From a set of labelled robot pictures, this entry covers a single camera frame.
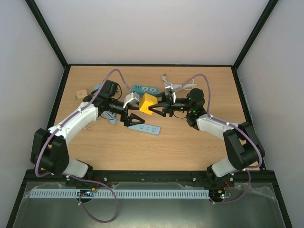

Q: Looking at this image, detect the yellow cube adapter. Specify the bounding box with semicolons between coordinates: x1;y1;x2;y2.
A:
139;93;158;115

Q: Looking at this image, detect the light blue power strip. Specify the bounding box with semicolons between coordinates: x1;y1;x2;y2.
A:
128;123;161;135

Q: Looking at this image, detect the teal power strip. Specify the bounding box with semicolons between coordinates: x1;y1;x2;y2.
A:
132;85;159;96

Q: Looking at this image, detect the light blue charger plug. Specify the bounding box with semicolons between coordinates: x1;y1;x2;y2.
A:
93;84;100;90

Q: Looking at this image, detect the orange dragon cube adapter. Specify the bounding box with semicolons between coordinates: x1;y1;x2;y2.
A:
75;89;88;100

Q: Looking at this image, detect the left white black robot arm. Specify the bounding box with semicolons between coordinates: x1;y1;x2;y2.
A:
30;80;145;178

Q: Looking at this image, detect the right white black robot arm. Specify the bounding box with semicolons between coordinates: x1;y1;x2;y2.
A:
149;88;265;186

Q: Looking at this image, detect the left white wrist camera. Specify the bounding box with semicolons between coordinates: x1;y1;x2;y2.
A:
123;92;140;108

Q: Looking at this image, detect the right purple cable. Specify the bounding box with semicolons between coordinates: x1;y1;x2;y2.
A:
171;73;264;205

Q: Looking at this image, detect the purple cable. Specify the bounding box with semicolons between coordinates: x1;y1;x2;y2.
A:
171;73;264;205
35;68;133;223

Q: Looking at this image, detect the black aluminium frame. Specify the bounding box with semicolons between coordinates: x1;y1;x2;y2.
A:
7;0;292;228

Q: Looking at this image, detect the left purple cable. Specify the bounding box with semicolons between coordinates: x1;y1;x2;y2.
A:
35;68;133;223

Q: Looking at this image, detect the light blue slotted cable duct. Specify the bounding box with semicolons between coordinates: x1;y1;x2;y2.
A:
29;189;209;199

